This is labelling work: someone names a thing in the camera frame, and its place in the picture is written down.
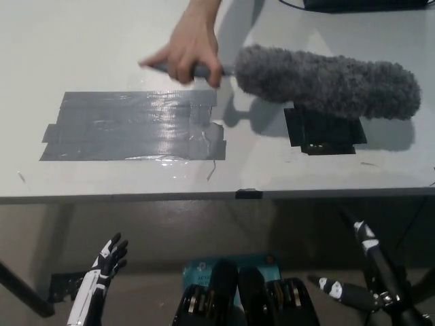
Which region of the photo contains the black tape marked spot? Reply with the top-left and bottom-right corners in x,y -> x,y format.
283,105 -> 368,157

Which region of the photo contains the grey duct tape patch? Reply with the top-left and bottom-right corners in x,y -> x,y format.
39,90 -> 227,162

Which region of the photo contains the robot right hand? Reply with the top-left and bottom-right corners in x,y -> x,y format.
307,220 -> 414,315

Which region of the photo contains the person's bare hand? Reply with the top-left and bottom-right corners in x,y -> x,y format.
138,22 -> 224,89

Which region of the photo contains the grey fluffy duster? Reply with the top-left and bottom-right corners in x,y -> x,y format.
149,45 -> 423,121

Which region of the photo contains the black table leg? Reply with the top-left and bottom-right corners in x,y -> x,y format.
0,260 -> 56,317

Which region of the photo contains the small black table clip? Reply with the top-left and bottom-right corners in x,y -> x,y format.
234,189 -> 264,200

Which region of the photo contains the black device on desk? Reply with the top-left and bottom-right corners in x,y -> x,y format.
303,0 -> 435,14

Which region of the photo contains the teal cardboard box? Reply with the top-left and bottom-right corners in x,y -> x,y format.
182,251 -> 281,297

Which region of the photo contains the thin black cable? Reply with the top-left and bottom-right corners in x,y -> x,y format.
278,0 -> 307,10

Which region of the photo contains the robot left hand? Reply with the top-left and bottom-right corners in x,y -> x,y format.
67,232 -> 129,326

